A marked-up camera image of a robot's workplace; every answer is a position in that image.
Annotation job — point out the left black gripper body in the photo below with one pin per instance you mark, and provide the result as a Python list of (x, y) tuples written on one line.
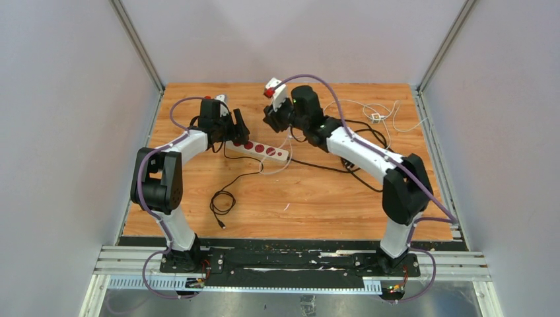
[(224, 129)]

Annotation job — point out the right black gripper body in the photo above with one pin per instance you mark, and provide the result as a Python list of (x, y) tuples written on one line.
[(282, 118)]

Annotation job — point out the white red power strip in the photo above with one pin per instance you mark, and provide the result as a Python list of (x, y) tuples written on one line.
[(260, 151)]

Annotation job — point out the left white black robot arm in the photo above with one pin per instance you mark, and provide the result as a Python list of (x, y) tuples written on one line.
[(157, 184)]

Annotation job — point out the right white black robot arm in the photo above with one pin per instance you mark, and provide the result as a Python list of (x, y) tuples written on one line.
[(405, 184)]

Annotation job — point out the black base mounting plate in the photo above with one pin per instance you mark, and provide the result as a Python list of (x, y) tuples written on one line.
[(286, 264)]

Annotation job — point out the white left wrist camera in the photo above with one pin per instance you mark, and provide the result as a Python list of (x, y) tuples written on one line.
[(214, 107)]

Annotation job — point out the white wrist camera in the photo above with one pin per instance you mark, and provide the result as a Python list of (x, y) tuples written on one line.
[(214, 107), (276, 91)]

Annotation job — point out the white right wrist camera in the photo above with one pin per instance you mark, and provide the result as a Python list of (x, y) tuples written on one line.
[(276, 91)]

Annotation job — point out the left aluminium frame post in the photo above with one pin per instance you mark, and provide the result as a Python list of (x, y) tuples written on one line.
[(135, 39)]

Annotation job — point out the aluminium frame post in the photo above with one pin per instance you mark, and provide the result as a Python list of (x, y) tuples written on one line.
[(455, 28), (135, 39)]

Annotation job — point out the right aluminium frame post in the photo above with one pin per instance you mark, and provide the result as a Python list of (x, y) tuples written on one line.
[(455, 28)]

